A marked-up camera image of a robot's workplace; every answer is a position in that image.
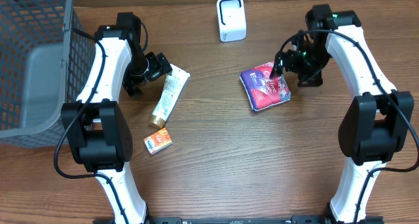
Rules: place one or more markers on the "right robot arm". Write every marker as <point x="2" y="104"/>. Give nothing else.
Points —
<point x="377" y="121"/>

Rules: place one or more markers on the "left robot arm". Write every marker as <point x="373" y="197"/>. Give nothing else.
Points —
<point x="97" y="141"/>

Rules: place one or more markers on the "white tube with gold cap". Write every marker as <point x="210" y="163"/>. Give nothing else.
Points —
<point x="174" y="83"/>

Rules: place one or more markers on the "orange small box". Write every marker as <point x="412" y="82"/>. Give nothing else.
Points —
<point x="158" y="141"/>

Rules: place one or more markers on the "red purple pad pack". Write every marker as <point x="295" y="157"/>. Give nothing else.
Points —
<point x="262" y="91"/>

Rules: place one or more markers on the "white barcode scanner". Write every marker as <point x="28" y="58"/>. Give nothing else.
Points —
<point x="231" y="18"/>

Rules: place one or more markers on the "grey plastic shopping basket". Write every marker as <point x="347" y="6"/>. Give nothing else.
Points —
<point x="44" y="64"/>

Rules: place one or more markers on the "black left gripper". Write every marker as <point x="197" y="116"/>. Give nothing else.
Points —
<point x="160" y="65"/>

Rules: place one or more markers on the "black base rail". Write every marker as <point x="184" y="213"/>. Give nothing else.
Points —
<point x="296" y="219"/>

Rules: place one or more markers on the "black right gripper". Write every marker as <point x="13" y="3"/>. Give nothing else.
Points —
<point x="288" y="55"/>

